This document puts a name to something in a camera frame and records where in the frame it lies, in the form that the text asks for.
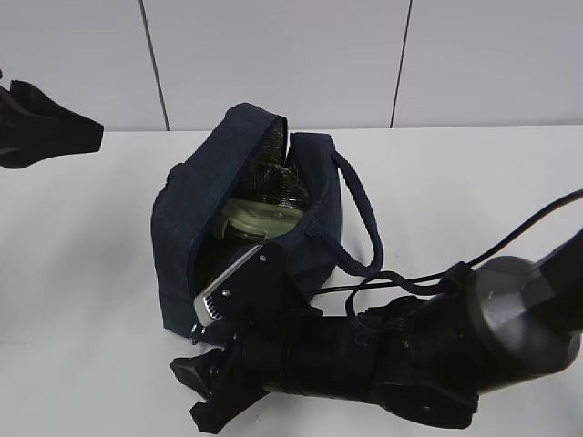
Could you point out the green lid glass food container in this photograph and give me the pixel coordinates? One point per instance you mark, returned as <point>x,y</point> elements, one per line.
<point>253,220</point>

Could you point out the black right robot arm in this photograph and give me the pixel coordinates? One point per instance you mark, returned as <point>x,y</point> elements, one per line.
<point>525,317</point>

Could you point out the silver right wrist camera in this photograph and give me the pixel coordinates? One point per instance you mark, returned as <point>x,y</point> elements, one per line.
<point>254,289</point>

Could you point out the dark blue insulated lunch bag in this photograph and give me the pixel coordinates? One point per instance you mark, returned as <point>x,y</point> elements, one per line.
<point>188,207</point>

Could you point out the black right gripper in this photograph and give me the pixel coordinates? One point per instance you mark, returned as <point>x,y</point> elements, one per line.
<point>411,361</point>

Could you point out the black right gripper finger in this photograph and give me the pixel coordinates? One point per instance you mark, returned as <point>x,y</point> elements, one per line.
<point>204,373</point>

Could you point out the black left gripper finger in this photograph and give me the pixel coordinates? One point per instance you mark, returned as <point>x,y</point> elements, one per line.
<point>34,128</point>

